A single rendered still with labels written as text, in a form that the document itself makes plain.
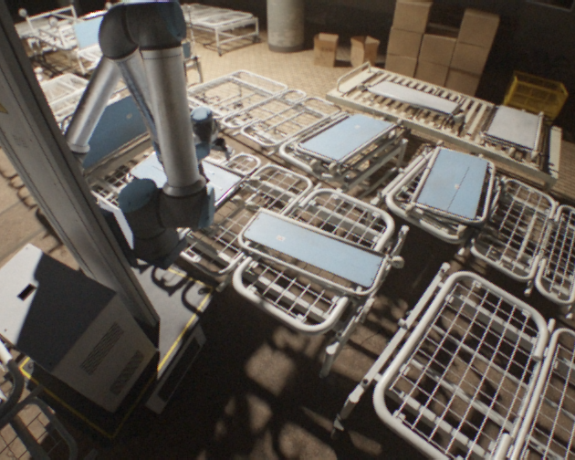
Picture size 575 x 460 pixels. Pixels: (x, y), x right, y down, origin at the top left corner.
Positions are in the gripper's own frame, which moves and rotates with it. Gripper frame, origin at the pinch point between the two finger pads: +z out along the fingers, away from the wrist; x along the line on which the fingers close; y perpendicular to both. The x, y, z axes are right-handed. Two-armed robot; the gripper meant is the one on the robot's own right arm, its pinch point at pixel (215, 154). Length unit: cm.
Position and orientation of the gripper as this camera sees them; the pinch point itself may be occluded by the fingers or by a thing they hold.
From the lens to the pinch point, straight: 173.2
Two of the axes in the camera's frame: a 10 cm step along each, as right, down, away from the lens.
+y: -2.7, 9.1, -3.1
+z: 0.0, 3.2, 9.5
